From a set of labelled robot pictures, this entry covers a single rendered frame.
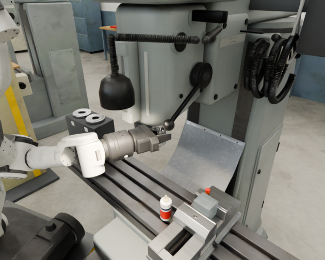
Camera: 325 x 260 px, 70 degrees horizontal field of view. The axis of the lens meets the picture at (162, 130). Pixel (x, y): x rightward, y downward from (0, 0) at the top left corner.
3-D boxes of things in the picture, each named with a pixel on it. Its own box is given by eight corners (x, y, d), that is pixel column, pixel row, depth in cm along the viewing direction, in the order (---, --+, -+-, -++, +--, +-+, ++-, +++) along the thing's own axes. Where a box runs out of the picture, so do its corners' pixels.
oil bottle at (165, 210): (166, 223, 83) (166, 201, 78) (158, 217, 86) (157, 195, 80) (173, 216, 86) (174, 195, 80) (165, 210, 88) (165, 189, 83)
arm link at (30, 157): (68, 172, 73) (22, 175, 80) (71, 141, 77) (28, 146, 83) (41, 167, 64) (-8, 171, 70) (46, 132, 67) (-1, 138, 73)
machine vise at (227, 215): (181, 292, 64) (182, 269, 59) (144, 255, 73) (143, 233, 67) (241, 216, 86) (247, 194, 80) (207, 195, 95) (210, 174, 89)
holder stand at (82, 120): (99, 162, 113) (93, 126, 103) (71, 147, 124) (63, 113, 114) (117, 150, 122) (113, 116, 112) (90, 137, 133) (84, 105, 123)
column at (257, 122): (225, 289, 151) (293, 27, 72) (171, 244, 177) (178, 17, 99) (257, 238, 182) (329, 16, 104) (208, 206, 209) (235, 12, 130)
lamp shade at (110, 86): (94, 108, 47) (89, 78, 43) (109, 95, 53) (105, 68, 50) (128, 112, 45) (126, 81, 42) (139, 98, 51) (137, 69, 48)
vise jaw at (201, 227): (204, 244, 69) (206, 236, 67) (173, 220, 76) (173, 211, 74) (215, 231, 72) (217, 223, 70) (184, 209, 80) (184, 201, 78)
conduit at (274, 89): (270, 114, 68) (290, 38, 57) (221, 99, 77) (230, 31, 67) (291, 96, 79) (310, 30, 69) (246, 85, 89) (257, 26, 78)
